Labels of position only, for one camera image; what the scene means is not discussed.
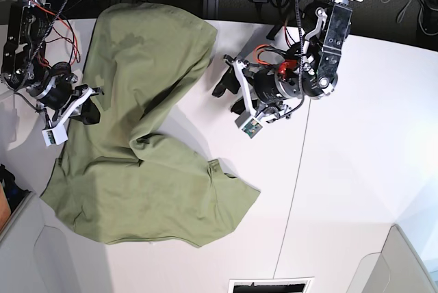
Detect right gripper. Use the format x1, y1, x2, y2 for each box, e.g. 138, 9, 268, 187
27, 62, 103, 125

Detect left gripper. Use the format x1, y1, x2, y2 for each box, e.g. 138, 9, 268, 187
212, 55, 302, 125

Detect green t-shirt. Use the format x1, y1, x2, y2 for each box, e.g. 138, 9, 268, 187
41, 3, 259, 247

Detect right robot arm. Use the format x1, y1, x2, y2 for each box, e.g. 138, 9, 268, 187
1, 0, 102, 127

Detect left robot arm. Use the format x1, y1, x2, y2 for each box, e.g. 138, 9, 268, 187
212, 0, 363, 137

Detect white table vent grille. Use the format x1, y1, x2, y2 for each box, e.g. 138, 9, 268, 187
227, 277, 314, 293

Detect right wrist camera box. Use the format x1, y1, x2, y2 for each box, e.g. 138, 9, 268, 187
42, 124, 68, 147

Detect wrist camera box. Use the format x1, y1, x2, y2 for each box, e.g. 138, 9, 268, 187
235, 112, 263, 138
42, 124, 68, 147

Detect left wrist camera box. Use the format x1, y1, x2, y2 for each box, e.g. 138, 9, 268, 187
235, 112, 263, 138

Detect metal table leg post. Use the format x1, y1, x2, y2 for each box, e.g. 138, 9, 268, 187
203, 0, 219, 20

